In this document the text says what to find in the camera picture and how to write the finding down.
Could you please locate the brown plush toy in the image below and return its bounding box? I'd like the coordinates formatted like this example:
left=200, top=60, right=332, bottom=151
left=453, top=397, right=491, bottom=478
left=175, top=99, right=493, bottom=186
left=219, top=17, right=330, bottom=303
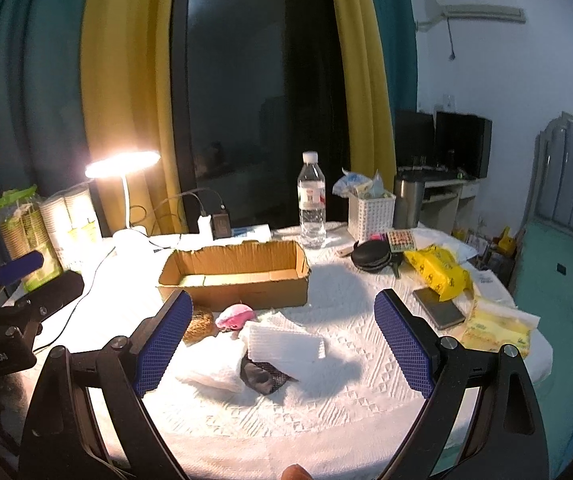
left=182, top=309, right=218, bottom=346

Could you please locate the pink plush toy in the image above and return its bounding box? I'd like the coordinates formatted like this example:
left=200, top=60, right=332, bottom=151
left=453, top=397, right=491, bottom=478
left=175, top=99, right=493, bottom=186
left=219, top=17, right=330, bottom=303
left=215, top=304, right=256, bottom=332

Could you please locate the grey mesh cloth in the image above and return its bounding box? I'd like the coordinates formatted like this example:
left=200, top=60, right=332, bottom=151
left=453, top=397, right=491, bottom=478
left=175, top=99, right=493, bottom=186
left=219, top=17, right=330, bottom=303
left=240, top=356, right=291, bottom=396

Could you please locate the white plastic bag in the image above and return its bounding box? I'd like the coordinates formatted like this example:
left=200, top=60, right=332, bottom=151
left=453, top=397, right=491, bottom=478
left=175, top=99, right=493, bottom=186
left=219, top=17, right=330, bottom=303
left=175, top=333, right=246, bottom=393

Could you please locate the person's right hand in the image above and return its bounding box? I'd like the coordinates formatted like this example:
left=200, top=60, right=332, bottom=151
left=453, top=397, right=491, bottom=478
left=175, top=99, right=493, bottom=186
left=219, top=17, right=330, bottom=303
left=281, top=464, right=313, bottom=480

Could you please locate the green packaged item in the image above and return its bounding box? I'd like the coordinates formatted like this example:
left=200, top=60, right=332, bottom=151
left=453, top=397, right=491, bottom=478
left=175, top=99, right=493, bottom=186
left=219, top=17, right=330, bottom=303
left=0, top=185, right=63, bottom=292

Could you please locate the paper cup pack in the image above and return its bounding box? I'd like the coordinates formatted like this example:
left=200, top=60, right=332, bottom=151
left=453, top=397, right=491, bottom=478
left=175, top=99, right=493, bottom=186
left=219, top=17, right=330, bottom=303
left=39, top=183, right=101, bottom=270

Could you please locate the yellow tissue pack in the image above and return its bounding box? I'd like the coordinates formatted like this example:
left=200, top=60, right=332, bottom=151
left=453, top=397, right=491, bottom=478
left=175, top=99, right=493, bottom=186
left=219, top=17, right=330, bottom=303
left=459, top=297, right=541, bottom=358

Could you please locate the white desk lamp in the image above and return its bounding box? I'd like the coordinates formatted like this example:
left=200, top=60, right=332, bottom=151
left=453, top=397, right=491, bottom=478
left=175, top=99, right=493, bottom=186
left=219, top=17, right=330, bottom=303
left=85, top=150, right=160, bottom=256

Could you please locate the dark smartphone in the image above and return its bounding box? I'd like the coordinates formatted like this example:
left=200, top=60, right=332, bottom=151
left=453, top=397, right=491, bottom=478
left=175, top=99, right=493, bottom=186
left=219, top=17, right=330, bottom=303
left=413, top=287, right=465, bottom=330

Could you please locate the teal curtain left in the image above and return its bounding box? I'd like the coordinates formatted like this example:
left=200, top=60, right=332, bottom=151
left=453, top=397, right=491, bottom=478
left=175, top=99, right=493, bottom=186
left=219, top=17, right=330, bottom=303
left=0, top=0, right=99, bottom=261

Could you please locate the yellow plastic bag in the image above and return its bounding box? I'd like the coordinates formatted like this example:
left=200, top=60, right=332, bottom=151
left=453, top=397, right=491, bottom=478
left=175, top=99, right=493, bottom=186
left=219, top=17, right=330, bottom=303
left=404, top=245, right=473, bottom=301

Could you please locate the white charger plug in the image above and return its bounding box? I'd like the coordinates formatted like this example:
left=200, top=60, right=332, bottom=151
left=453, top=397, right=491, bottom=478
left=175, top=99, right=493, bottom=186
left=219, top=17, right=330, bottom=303
left=196, top=214, right=214, bottom=243

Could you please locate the black power adapter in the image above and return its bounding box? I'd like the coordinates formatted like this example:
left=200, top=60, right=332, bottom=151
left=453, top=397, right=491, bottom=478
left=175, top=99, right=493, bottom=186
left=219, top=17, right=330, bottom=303
left=212, top=209, right=231, bottom=240

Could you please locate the yellow curtain left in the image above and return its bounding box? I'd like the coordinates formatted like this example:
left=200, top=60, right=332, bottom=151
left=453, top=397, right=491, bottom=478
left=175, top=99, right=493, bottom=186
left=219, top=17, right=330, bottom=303
left=80, top=0, right=188, bottom=234

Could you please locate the yellow curtain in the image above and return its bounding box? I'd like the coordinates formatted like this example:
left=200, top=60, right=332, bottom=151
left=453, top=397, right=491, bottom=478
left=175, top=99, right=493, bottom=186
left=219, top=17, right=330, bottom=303
left=80, top=0, right=188, bottom=234
left=333, top=0, right=396, bottom=190

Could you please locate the colourful sticker card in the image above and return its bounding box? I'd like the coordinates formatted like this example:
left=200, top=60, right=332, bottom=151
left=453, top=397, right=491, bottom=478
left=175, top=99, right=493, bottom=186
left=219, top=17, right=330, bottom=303
left=387, top=229, right=417, bottom=252

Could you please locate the black round zip case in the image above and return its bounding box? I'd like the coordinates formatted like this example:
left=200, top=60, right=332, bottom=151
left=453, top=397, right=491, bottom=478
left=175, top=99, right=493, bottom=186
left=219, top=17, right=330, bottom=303
left=351, top=240, right=392, bottom=273

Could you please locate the white tablecloth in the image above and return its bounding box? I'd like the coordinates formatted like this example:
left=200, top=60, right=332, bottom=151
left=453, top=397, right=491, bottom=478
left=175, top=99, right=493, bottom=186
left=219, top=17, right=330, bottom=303
left=11, top=221, right=554, bottom=480

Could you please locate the cardboard box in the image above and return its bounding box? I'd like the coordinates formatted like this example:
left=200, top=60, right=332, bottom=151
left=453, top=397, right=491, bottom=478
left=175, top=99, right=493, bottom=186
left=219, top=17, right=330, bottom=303
left=157, top=240, right=311, bottom=312

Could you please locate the white desk shelf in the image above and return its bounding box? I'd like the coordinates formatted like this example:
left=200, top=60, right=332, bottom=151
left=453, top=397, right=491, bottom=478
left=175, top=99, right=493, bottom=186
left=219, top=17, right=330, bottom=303
left=419, top=179, right=481, bottom=234

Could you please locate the white lattice basket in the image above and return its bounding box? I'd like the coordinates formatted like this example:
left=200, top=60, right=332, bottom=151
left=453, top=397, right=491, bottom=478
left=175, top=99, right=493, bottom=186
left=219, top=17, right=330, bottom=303
left=347, top=192, right=396, bottom=242

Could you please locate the steel thermos cup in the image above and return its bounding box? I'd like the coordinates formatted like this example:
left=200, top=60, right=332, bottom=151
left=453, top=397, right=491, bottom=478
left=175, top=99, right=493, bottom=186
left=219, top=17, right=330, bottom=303
left=393, top=177, right=424, bottom=230

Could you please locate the black monitor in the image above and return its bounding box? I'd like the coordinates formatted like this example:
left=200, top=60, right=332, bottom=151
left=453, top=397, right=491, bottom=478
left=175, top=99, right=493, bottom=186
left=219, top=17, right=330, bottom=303
left=435, top=112, right=493, bottom=180

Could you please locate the clear water bottle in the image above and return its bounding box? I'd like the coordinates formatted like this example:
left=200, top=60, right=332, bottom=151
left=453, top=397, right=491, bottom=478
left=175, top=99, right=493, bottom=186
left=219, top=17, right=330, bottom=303
left=297, top=151, right=327, bottom=248

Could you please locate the yellow curtain right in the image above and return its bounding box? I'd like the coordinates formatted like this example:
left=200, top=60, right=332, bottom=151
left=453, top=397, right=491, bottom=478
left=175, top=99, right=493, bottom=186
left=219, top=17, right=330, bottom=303
left=333, top=0, right=396, bottom=190

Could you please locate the grey folding bed frame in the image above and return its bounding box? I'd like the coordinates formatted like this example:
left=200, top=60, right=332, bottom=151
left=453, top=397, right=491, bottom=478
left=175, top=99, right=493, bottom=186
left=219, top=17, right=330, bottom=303
left=510, top=112, right=573, bottom=298

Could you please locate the wall air conditioner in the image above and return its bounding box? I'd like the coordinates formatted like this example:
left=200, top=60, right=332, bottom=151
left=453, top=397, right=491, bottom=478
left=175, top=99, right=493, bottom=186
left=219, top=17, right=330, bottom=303
left=424, top=0, right=526, bottom=24

